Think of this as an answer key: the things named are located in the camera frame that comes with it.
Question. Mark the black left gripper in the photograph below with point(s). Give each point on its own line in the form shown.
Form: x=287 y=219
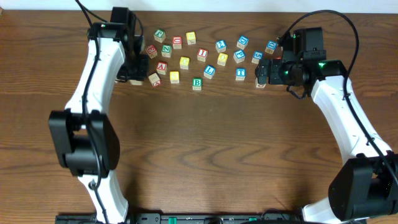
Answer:
x=135 y=73

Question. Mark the blue T wooden block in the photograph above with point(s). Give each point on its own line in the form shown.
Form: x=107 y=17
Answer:
x=240 y=74

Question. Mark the green J wooden block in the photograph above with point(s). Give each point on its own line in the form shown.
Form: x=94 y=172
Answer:
x=159 y=35

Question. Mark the red I wooden block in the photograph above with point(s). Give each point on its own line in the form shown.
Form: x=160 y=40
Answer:
x=202 y=55

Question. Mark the red U wooden block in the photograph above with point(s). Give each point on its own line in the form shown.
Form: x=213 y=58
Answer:
x=177 y=42

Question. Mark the blue D right block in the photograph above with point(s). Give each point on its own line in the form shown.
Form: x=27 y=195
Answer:
x=271 y=47

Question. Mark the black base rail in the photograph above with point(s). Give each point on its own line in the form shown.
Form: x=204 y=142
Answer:
x=269 y=216

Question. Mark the blue 2 wooden block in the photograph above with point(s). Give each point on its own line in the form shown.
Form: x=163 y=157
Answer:
x=220 y=46

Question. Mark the tilted red A block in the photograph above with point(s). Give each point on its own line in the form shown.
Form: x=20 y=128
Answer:
x=154 y=79

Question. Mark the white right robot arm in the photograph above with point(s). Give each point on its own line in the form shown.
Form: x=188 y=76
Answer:
x=366 y=185

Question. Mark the blue P wooden block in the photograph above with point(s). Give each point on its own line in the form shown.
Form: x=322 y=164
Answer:
x=239 y=56

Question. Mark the green R wooden block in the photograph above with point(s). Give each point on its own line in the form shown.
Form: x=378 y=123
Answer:
x=136 y=82

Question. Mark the yellow S wooden block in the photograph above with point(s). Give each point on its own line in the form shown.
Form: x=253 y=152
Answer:
x=174 y=77

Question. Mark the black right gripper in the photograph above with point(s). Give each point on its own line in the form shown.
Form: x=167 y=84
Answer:
x=275 y=66

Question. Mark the green B wooden block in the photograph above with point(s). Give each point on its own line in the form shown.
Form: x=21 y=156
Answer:
x=197 y=84

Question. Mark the yellow o block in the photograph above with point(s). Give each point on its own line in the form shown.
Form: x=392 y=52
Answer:
x=184 y=63
x=222 y=59

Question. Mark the blue d block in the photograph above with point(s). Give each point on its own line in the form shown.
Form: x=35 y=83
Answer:
x=242 y=42
x=271 y=47

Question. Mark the blue 5 wooden block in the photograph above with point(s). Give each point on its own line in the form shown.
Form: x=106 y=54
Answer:
x=257 y=56

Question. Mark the blue D left block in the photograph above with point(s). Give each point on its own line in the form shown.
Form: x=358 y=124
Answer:
x=242 y=42

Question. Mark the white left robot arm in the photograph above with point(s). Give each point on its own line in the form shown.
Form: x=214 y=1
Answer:
x=84 y=139

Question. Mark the green J lower block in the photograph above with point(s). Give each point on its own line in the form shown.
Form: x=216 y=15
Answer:
x=258 y=85

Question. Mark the green Z wooden block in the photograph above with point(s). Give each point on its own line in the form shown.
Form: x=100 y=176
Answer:
x=166 y=51

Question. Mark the yellow top wooden block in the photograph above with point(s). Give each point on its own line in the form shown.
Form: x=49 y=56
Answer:
x=191 y=38

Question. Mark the red E wooden block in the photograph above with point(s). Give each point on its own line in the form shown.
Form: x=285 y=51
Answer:
x=151 y=51

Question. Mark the red A upright block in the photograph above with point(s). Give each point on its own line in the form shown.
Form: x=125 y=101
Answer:
x=161 y=68

